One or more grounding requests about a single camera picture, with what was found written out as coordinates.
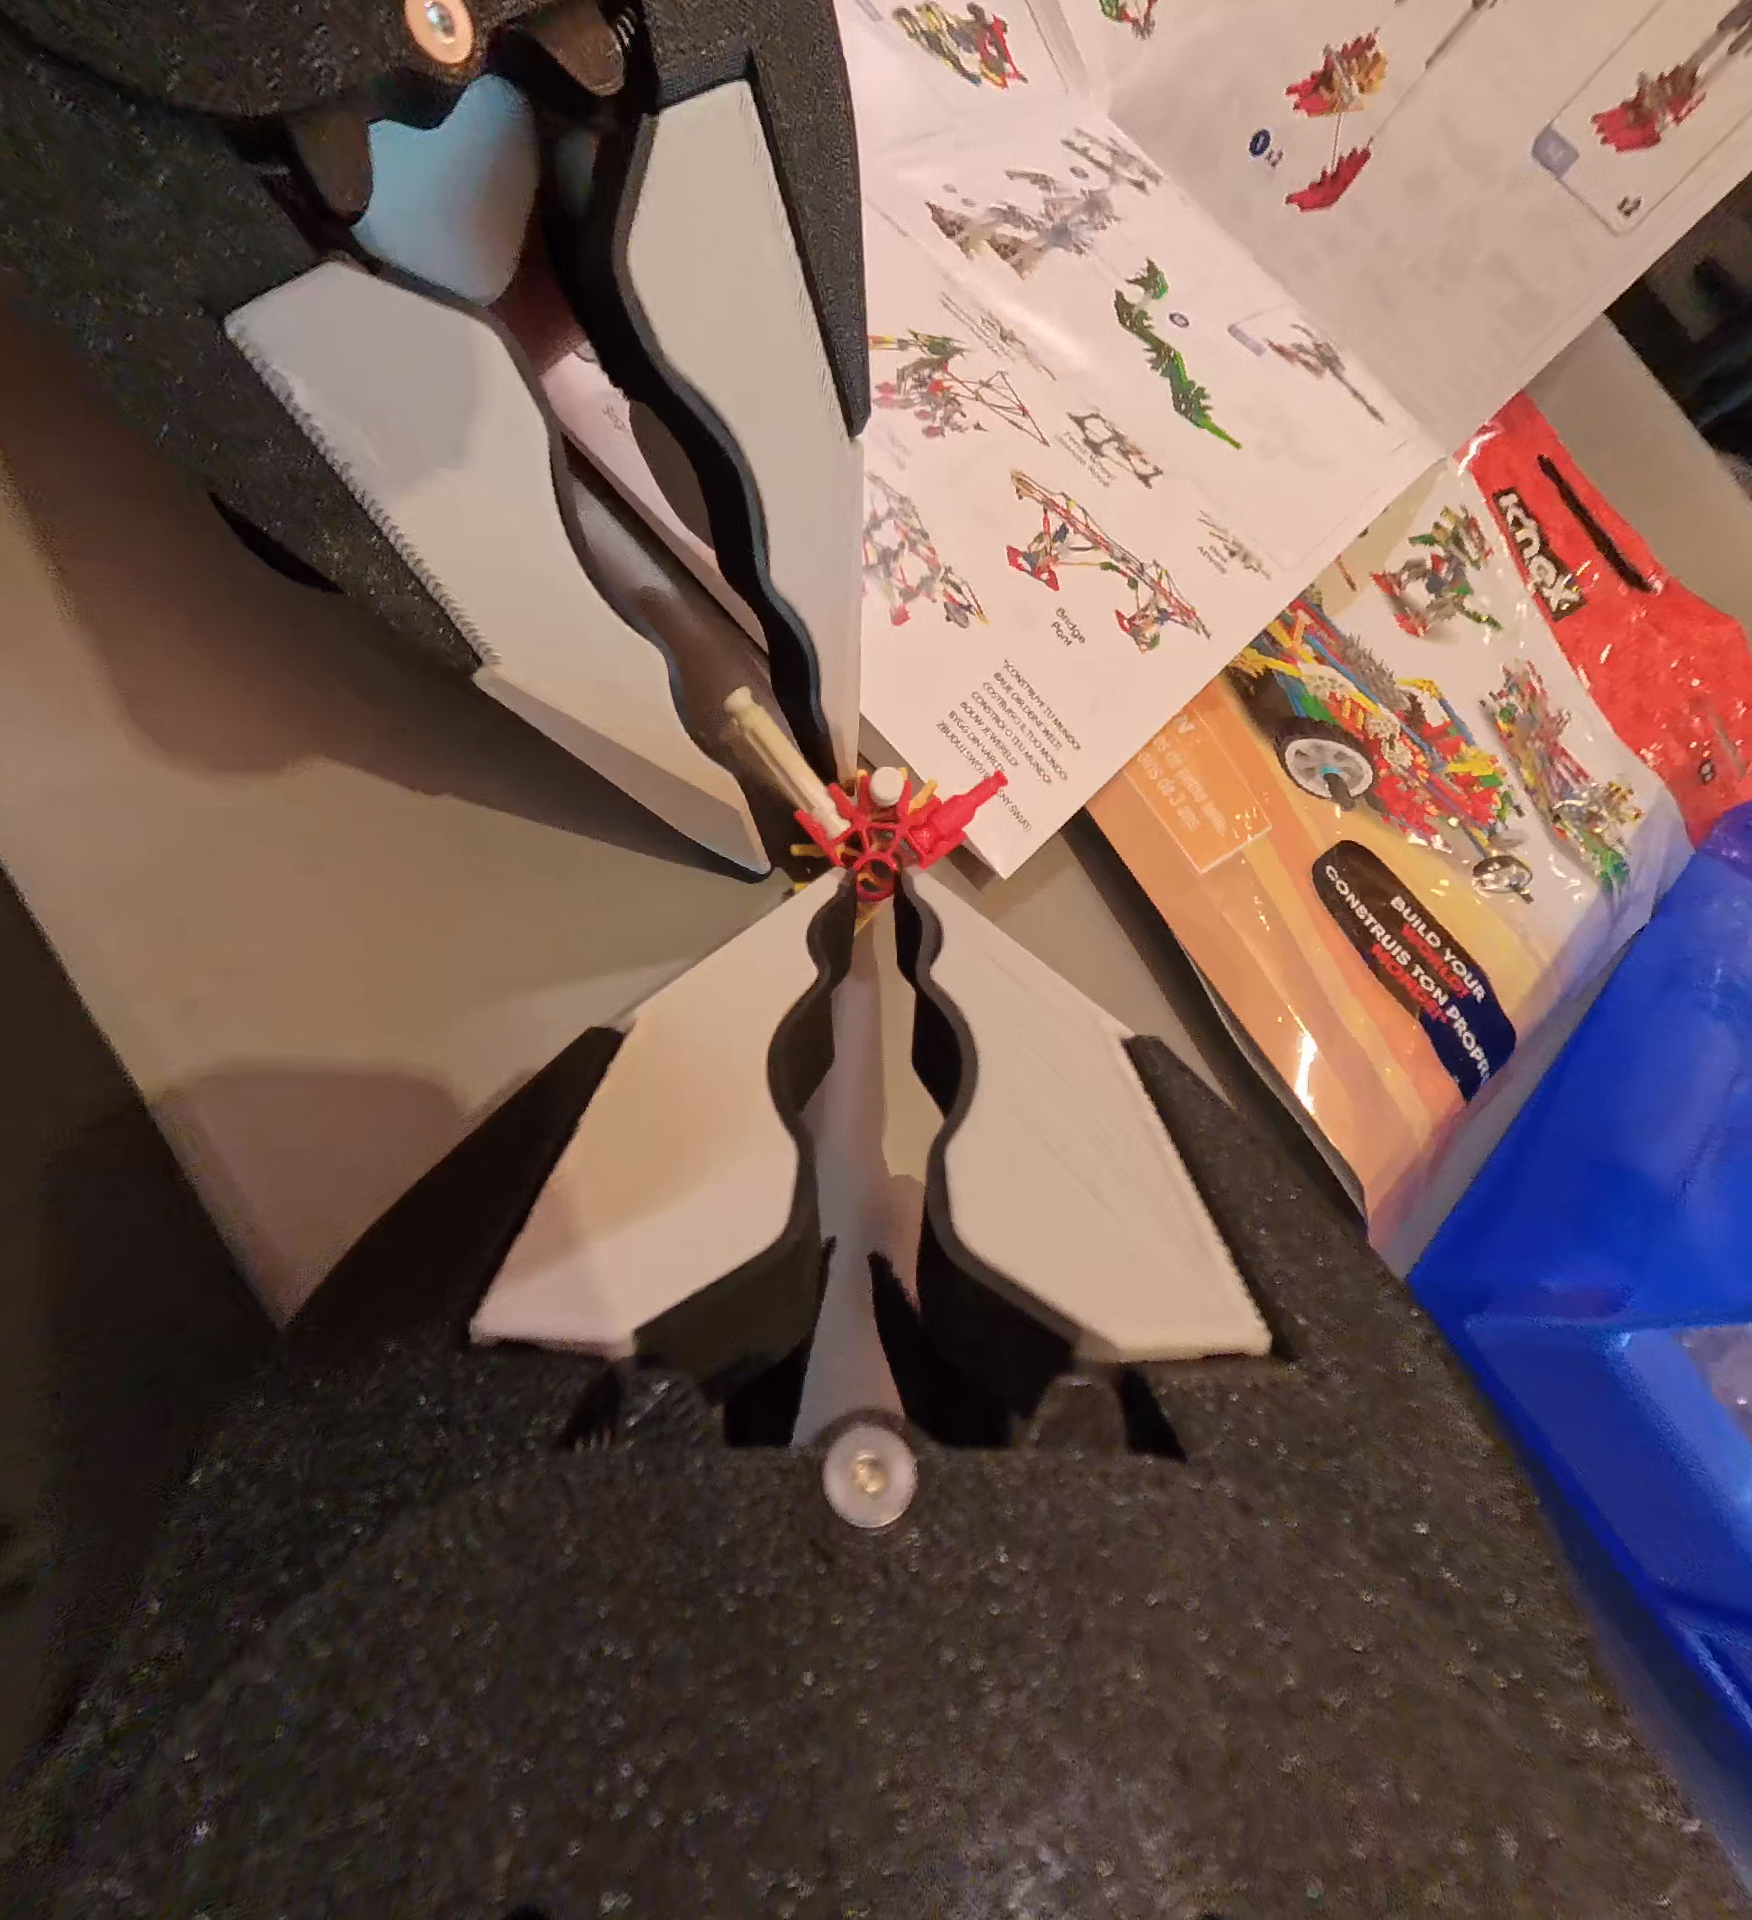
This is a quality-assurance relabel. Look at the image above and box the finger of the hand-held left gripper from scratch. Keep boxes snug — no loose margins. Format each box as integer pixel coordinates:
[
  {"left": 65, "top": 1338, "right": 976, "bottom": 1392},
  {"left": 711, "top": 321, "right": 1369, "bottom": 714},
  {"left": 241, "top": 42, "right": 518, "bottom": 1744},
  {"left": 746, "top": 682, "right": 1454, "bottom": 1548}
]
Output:
[
  {"left": 220, "top": 259, "right": 781, "bottom": 881},
  {"left": 625, "top": 73, "right": 866, "bottom": 789}
]

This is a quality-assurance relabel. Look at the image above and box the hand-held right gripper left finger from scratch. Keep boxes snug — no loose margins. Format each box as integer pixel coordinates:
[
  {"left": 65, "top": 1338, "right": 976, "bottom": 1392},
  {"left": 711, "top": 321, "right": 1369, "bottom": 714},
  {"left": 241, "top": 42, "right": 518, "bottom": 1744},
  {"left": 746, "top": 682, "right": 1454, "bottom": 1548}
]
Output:
[{"left": 471, "top": 869, "right": 848, "bottom": 1359}]

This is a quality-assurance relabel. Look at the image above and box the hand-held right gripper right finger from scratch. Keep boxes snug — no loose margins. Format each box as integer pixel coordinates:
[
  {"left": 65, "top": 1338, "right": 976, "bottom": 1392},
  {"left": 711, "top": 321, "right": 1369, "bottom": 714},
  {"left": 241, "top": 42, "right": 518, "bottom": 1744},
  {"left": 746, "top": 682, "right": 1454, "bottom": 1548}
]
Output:
[{"left": 891, "top": 869, "right": 1275, "bottom": 1367}]

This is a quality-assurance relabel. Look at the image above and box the red yellow K'nex assembly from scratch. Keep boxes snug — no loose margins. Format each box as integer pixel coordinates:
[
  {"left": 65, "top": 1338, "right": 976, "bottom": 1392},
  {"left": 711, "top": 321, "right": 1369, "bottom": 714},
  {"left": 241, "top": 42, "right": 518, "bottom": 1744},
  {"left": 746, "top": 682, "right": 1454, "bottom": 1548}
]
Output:
[{"left": 790, "top": 769, "right": 916, "bottom": 909}]

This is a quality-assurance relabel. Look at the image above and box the short red plastic rod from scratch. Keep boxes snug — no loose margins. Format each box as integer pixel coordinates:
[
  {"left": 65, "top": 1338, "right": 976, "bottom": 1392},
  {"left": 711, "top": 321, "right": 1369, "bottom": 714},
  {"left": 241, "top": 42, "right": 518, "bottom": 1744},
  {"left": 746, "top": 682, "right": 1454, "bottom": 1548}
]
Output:
[{"left": 913, "top": 772, "right": 1004, "bottom": 849}]

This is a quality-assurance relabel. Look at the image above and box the orange and red toy bag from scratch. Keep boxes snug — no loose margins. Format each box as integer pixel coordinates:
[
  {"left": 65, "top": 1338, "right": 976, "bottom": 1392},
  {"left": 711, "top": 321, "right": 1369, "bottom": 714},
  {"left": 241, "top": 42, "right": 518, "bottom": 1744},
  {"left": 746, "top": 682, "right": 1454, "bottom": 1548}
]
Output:
[{"left": 1086, "top": 389, "right": 1752, "bottom": 1276}]

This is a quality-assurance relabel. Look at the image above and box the blue plastic bin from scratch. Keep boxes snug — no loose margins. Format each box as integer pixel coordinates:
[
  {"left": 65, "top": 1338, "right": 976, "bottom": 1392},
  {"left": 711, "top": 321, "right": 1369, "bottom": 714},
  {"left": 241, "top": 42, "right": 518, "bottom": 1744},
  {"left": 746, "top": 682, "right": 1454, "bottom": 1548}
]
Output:
[{"left": 1407, "top": 765, "right": 1752, "bottom": 1920}]

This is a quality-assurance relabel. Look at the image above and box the white printed instruction sheet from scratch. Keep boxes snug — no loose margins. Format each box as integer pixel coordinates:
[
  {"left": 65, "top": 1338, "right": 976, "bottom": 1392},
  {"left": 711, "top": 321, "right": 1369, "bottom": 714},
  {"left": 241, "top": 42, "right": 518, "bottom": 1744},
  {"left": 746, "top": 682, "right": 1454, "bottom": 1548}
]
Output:
[{"left": 839, "top": 0, "right": 1752, "bottom": 880}]

